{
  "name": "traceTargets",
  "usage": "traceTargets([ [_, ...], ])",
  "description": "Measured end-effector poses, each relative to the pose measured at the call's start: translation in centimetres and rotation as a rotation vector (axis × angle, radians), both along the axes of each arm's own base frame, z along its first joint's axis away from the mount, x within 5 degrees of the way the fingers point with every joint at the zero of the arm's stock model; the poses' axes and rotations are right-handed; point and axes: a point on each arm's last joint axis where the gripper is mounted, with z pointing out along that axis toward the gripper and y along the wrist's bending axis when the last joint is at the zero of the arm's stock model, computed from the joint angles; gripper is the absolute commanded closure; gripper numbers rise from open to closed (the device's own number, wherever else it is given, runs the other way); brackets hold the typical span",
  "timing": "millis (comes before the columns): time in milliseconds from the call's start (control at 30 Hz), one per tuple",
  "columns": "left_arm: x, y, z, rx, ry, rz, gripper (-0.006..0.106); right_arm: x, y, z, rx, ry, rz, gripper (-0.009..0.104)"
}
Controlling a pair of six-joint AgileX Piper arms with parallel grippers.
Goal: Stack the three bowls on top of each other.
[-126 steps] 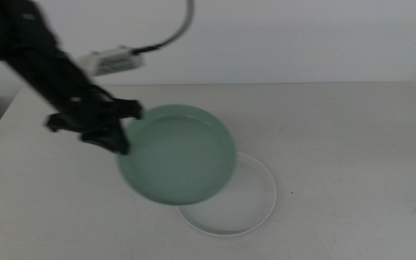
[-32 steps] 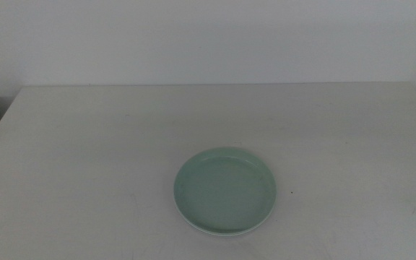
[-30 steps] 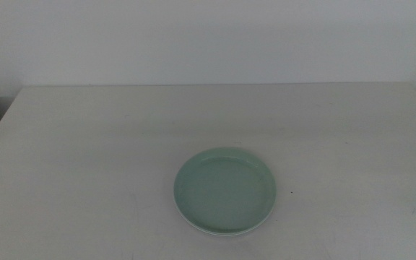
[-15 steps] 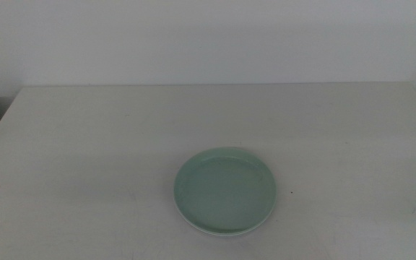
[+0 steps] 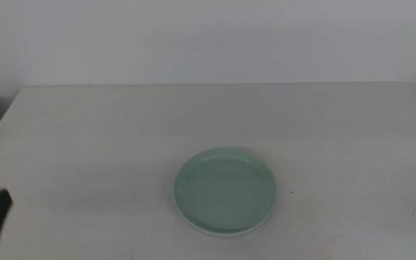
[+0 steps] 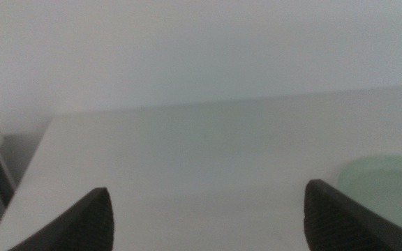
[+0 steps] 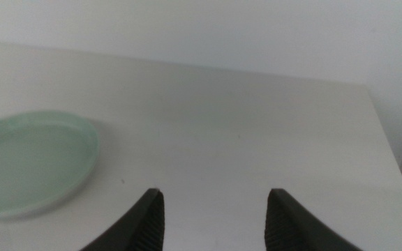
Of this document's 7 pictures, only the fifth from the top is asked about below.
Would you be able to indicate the white shallow bowl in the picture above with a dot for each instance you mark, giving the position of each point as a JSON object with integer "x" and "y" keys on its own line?
{"x": 226, "y": 235}

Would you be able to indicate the pale green shallow bowl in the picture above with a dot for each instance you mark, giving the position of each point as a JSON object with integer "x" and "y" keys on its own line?
{"x": 226, "y": 191}

